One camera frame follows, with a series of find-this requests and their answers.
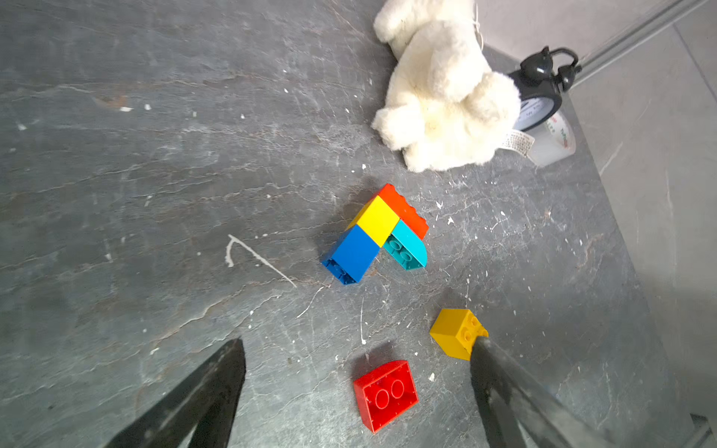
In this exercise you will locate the small blue lego brick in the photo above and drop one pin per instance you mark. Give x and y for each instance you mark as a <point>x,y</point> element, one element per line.
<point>351,256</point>

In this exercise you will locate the yellow lego brick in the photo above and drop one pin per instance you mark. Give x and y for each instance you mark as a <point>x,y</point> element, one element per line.
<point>456,331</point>
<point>377,219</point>

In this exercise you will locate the small red lego brick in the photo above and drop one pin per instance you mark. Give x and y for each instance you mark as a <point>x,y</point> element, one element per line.
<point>385,393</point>

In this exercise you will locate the black alarm clock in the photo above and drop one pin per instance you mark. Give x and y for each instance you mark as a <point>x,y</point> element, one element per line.
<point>541,88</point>

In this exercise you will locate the teal lego brick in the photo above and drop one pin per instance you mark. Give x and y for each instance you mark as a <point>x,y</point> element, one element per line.
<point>406,248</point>

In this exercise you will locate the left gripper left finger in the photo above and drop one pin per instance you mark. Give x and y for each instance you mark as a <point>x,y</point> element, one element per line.
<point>202,407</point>

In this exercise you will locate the long red lego brick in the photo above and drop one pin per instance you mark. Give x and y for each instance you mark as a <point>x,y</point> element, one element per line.
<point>404,211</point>

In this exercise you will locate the grey tape roll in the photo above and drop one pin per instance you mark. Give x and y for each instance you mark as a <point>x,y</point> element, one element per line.
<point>554,140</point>

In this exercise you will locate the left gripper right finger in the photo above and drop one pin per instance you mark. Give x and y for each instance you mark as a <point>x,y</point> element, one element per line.
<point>513,404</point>

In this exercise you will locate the white plush dog toy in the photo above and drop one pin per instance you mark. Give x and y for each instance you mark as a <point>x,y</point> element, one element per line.
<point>445,106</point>

